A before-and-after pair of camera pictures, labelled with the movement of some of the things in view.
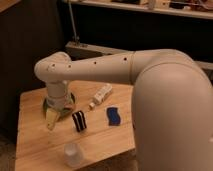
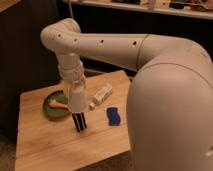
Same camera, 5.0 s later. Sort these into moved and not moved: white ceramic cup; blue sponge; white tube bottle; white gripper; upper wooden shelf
Moved: white ceramic cup; white gripper
Not moved: upper wooden shelf; blue sponge; white tube bottle
